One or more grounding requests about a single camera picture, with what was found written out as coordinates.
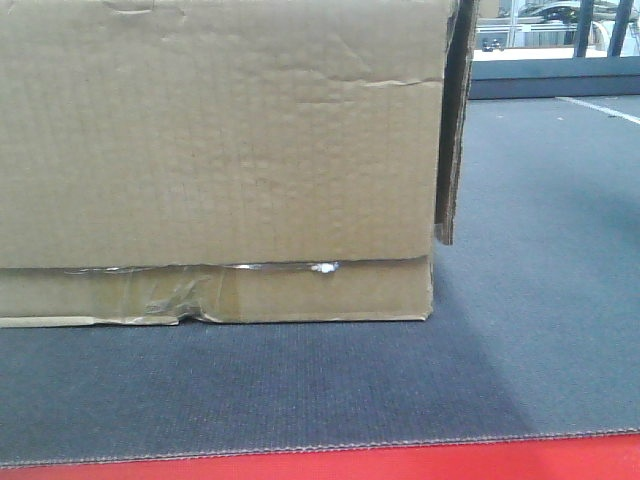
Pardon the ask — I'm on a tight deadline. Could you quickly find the brown cardboard carton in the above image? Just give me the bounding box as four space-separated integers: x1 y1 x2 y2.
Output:
1 1 478 328

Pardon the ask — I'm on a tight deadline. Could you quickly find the dark grey conveyor belt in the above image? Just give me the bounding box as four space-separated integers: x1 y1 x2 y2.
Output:
1 96 639 473

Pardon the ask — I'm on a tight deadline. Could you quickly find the red conveyor edge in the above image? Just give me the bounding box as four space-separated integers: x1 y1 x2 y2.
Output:
1 434 639 479

